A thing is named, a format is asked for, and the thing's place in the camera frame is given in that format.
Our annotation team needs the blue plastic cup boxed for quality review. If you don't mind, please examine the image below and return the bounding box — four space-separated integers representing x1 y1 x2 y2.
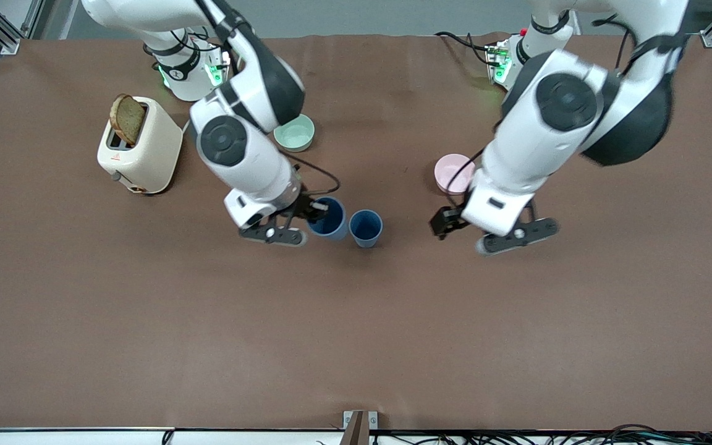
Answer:
305 196 348 241
349 210 384 249

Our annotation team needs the pink bowl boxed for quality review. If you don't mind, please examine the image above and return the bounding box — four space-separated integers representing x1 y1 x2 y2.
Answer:
434 154 476 196

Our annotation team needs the mint green bowl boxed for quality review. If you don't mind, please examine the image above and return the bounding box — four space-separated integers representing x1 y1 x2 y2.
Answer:
273 114 316 153

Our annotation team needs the cream white toaster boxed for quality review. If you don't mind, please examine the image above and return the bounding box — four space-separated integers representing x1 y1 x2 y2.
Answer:
96 96 184 195

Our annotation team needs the brown bread slice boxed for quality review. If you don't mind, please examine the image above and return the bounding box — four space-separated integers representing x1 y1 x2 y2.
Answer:
109 93 146 147

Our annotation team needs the black arm base cable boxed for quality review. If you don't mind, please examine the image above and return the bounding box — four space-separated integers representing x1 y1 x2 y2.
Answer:
435 31 496 66

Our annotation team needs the metal table edge bracket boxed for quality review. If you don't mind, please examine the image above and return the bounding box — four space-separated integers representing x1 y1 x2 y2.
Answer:
343 410 378 445

